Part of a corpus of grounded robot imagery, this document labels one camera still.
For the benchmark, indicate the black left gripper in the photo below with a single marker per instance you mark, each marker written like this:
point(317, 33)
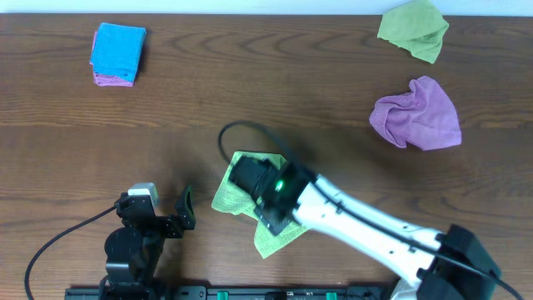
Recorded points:
point(165, 226)

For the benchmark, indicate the light green cloth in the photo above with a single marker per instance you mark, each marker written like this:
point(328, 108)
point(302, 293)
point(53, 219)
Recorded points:
point(231, 199)

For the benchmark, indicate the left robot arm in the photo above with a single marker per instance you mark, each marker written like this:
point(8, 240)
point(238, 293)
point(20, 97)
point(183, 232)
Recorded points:
point(133, 251)

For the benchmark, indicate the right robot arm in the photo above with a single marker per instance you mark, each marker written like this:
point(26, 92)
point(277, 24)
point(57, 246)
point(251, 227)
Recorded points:
point(429, 263)

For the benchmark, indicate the folded pink cloth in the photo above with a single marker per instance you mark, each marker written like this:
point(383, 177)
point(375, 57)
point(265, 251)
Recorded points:
point(109, 80)

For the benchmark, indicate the folded blue cloth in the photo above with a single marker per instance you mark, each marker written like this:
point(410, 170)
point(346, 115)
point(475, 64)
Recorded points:
point(117, 50)

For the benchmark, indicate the crumpled purple cloth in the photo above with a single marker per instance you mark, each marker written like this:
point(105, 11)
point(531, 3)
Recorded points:
point(424, 117)

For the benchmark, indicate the crumpled olive green cloth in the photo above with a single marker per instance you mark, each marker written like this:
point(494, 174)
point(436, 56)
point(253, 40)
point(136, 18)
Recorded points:
point(416, 26)

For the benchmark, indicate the black mounting rail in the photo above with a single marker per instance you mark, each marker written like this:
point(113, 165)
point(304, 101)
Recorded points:
point(230, 293)

